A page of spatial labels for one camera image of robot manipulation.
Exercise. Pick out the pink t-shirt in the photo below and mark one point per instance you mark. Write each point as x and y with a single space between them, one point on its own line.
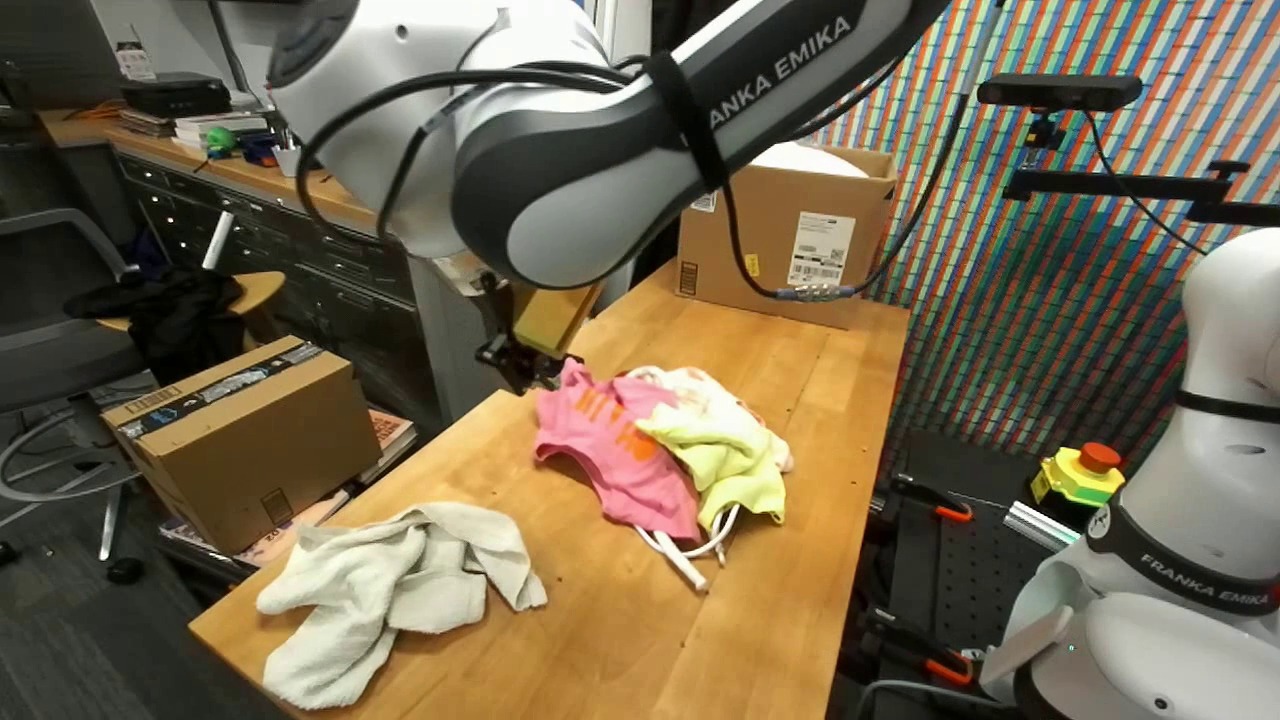
610 450

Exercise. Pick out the peach t-shirt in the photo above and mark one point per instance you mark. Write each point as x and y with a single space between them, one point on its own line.
715 392

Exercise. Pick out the black cloth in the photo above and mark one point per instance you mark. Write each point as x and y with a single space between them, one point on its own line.
175 315

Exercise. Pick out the drawer cabinet with wooden top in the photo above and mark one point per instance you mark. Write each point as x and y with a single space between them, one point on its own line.
330 270

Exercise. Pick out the yellow emergency stop button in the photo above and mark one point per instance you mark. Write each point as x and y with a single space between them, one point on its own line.
1078 477

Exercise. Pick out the green ball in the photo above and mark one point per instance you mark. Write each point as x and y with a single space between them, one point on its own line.
220 140

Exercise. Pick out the black device box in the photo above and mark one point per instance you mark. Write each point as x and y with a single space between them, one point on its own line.
176 95

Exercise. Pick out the yellow towel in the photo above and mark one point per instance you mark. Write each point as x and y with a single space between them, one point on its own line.
730 455

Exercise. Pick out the open cardboard box with label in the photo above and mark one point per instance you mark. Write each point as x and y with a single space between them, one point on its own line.
770 240

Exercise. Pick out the aluminium profile bar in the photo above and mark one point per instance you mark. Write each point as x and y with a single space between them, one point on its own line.
1040 525

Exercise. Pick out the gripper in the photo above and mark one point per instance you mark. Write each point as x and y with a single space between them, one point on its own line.
497 318

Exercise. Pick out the stack of books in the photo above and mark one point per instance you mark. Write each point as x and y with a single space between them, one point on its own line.
215 127

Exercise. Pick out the orange black clamp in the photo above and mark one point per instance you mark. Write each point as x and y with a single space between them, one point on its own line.
940 505
930 660

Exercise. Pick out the round wooden stool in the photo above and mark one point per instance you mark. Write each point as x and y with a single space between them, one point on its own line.
256 288

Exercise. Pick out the grey office chair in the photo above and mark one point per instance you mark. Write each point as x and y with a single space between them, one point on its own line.
60 360

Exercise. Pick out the white roll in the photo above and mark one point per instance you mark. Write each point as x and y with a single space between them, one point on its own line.
218 240

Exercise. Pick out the white cup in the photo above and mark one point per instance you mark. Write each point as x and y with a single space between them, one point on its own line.
288 162

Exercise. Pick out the taped cardboard box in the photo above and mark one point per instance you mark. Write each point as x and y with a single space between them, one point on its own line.
250 440

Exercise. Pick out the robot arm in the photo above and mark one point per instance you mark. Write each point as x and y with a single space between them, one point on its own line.
600 170

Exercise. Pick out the white towel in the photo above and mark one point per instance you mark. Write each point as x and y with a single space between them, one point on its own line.
390 590

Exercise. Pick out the camera on mount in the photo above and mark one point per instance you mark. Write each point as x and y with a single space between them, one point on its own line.
1060 92

